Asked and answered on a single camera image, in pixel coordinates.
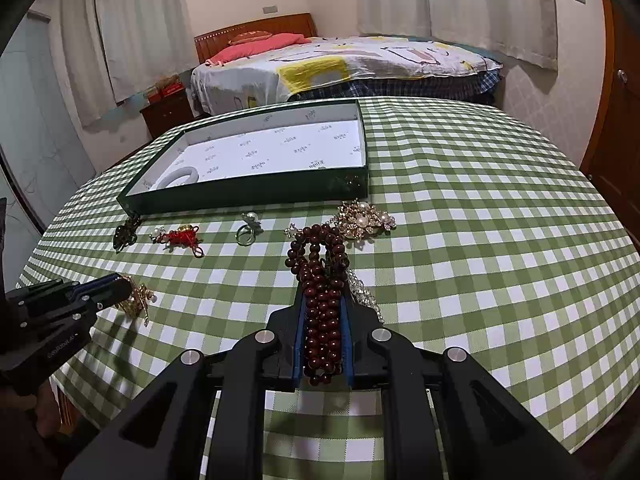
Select wooden door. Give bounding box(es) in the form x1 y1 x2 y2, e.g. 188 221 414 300
580 0 640 211

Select red knot brooch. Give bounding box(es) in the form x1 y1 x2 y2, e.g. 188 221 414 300
150 224 206 259

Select wooden headboard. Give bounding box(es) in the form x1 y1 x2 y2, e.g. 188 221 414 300
194 12 317 66

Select dark red bead bracelet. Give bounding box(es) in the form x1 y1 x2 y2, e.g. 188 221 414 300
285 224 351 387

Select rhinestone brooch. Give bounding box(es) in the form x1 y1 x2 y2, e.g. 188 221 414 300
345 267 386 323

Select dark green leaf brooch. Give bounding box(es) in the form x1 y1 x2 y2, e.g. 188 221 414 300
112 212 143 253

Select wooden nightstand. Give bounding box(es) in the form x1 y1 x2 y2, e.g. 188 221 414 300
139 87 193 141

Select small gold flower pearl brooch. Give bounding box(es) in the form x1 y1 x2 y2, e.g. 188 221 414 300
114 275 158 328

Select large gold pearl brooch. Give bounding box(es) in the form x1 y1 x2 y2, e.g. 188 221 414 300
332 200 397 250

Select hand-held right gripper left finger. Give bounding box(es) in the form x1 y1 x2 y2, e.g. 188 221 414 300
60 285 307 480

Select red gift box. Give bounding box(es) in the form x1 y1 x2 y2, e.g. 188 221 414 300
145 75 186 103

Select pink pillow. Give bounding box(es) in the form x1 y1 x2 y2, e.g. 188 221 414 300
202 32 313 67

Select silver pearl ring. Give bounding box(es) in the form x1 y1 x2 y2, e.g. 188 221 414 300
235 211 263 247

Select white bangle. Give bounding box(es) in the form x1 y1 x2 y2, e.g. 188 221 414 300
150 166 201 191

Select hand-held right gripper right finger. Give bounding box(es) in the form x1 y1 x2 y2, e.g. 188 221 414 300
341 290 587 480

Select frosted glass wardrobe door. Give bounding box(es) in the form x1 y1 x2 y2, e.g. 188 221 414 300
0 10 97 203

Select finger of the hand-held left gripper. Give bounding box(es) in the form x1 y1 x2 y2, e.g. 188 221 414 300
5 275 122 312
19 275 133 334

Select blue plaid blanket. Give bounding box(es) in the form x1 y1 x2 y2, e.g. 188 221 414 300
290 67 501 106

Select dark green jewelry box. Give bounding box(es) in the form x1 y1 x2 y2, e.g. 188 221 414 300
116 99 371 216

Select patterned white bedsheet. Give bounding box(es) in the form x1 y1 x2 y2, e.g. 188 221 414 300
190 35 503 116

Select orange cushion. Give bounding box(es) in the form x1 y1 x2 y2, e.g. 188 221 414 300
231 30 273 45

